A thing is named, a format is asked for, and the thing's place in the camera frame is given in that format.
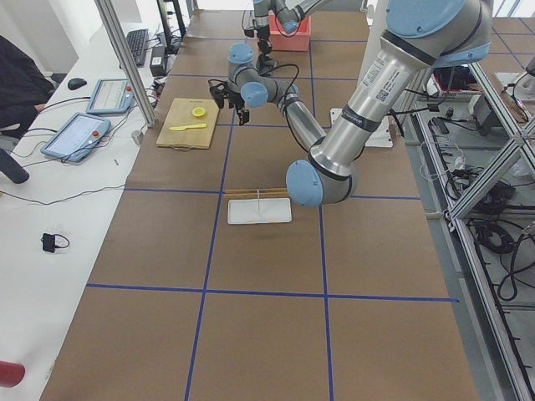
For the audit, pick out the blue teach pendant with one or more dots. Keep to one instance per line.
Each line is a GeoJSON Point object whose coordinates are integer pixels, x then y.
{"type": "Point", "coordinates": [110, 97]}
{"type": "Point", "coordinates": [77, 138]}

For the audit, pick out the blue teach pendant near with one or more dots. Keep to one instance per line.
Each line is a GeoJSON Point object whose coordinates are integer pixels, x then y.
{"type": "Point", "coordinates": [77, 138]}

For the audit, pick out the black computer mouse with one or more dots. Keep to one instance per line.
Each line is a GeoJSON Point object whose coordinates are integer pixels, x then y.
{"type": "Point", "coordinates": [76, 83]}

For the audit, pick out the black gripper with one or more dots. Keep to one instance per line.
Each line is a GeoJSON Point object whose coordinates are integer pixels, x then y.
{"type": "Point", "coordinates": [236, 101]}
{"type": "Point", "coordinates": [263, 40]}

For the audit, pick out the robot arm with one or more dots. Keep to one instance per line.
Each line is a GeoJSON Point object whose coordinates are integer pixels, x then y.
{"type": "Point", "coordinates": [418, 35]}
{"type": "Point", "coordinates": [289, 18]}

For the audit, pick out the yellow plastic knife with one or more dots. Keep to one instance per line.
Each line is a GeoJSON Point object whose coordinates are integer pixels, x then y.
{"type": "Point", "coordinates": [189, 126]}

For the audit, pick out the bamboo cutting board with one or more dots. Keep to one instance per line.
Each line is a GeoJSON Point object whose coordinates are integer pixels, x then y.
{"type": "Point", "coordinates": [180, 114]}

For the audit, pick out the aluminium camera post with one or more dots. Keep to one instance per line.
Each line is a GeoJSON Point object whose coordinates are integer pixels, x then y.
{"type": "Point", "coordinates": [122, 51]}

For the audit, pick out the blue teach pendant far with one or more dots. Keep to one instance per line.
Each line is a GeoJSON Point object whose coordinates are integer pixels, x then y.
{"type": "Point", "coordinates": [110, 97]}

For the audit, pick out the black keyboard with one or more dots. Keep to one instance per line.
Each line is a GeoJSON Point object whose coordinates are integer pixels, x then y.
{"type": "Point", "coordinates": [137, 42]}

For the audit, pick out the yellow lemon slices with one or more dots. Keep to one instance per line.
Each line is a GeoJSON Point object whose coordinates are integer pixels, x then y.
{"type": "Point", "coordinates": [198, 112]}

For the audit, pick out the red bottle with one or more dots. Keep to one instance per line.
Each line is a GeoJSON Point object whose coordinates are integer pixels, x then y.
{"type": "Point", "coordinates": [11, 374]}

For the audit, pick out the pink plastic bin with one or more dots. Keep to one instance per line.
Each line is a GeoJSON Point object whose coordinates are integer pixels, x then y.
{"type": "Point", "coordinates": [297, 41]}

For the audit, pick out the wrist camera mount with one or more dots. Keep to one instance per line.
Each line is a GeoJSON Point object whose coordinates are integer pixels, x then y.
{"type": "Point", "coordinates": [220, 93]}

